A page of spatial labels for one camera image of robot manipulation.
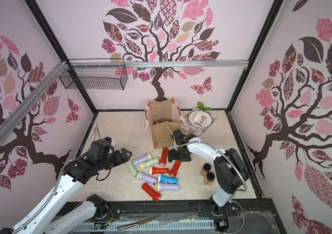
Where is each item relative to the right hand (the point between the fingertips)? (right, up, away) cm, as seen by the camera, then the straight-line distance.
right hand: (174, 159), depth 87 cm
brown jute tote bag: (-11, +28, +19) cm, 36 cm away
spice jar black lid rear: (+17, -4, -8) cm, 19 cm away
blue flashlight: (-7, -10, -6) cm, 14 cm away
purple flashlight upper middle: (-21, -1, +3) cm, 21 cm away
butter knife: (-18, -27, -17) cm, 37 cm away
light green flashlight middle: (-13, -2, +3) cm, 13 cm away
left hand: (-26, +3, -13) cm, 29 cm away
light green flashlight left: (-27, -4, 0) cm, 28 cm away
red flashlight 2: (-1, -7, -3) cm, 8 cm away
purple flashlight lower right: (-8, -13, -8) cm, 17 cm away
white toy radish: (+20, +29, +24) cm, 43 cm away
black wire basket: (-44, +55, +8) cm, 71 cm away
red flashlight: (-7, 0, +4) cm, 8 cm away
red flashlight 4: (-11, -17, -11) cm, 23 cm away
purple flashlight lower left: (-12, -11, -6) cm, 17 cm away
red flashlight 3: (-12, -6, -3) cm, 14 cm away
